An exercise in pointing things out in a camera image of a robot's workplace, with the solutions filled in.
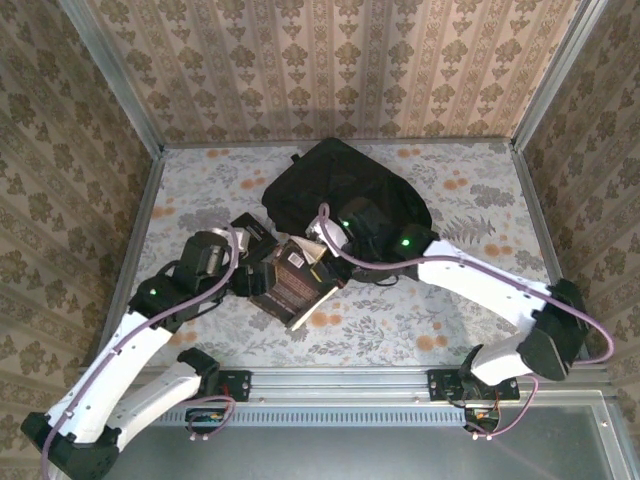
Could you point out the black fabric backpack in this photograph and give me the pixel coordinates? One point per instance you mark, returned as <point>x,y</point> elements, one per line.
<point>350,175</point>

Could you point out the dark brown paperback book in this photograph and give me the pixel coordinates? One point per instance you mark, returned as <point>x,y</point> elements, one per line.
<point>295,290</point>

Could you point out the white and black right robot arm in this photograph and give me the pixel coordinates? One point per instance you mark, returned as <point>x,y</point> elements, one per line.
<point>480,285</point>

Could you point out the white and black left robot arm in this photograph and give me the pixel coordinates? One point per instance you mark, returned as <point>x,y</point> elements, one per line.
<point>115,360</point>

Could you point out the grey metal panel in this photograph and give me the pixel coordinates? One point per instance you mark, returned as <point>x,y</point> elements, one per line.
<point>325,450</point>

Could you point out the aluminium side rail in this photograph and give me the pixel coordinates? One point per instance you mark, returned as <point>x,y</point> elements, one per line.
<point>145,200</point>
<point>540,225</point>

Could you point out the aluminium back rail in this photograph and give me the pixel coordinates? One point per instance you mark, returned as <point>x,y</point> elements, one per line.
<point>400,142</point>

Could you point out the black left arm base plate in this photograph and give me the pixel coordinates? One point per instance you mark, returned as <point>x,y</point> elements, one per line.
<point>237,385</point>

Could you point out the aluminium front frame rail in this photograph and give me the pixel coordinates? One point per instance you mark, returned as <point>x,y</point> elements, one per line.
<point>340,385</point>

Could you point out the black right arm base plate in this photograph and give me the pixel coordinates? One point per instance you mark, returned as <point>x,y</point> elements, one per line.
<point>440,385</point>

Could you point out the aluminium frame post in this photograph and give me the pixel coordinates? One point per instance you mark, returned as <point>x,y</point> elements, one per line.
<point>556,75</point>
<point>116,75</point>

